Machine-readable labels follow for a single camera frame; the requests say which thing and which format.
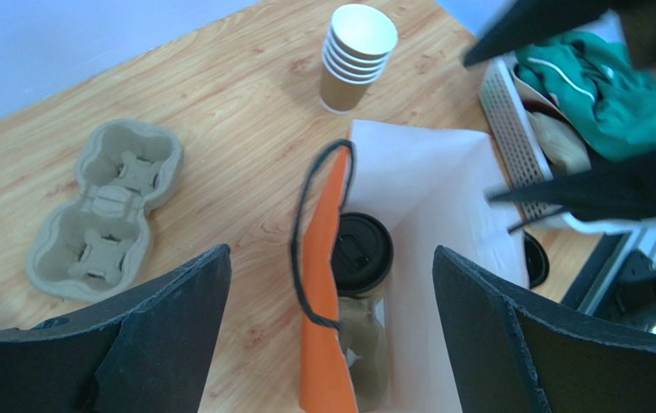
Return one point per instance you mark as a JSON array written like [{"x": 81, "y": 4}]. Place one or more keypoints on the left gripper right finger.
[{"x": 511, "y": 350}]

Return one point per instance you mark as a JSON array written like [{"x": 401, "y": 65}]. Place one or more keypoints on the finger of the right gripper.
[
  {"x": 620, "y": 191},
  {"x": 527, "y": 22}
]

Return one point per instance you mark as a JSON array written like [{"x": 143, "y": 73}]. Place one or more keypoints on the orange paper bag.
[{"x": 426, "y": 187}]

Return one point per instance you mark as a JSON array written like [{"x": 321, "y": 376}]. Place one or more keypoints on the stack of black lids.
[{"x": 537, "y": 262}]

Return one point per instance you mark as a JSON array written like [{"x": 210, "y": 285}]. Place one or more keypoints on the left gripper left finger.
[{"x": 148, "y": 349}]

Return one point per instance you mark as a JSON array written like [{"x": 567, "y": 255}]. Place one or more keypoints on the green cloth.
[{"x": 593, "y": 83}]

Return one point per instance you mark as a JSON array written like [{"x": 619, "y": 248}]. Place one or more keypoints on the stack of paper cups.
[{"x": 357, "y": 48}]

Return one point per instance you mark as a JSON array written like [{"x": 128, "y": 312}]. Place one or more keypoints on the pulp cup carrier tray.
[{"x": 363, "y": 341}]

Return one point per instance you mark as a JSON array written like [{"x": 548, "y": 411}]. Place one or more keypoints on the beige cloth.
[{"x": 560, "y": 142}]

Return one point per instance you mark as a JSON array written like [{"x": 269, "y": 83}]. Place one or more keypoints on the single black cup lid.
[{"x": 362, "y": 256}]

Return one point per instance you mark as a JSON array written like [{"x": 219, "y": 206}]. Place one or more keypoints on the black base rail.
[{"x": 618, "y": 281}]

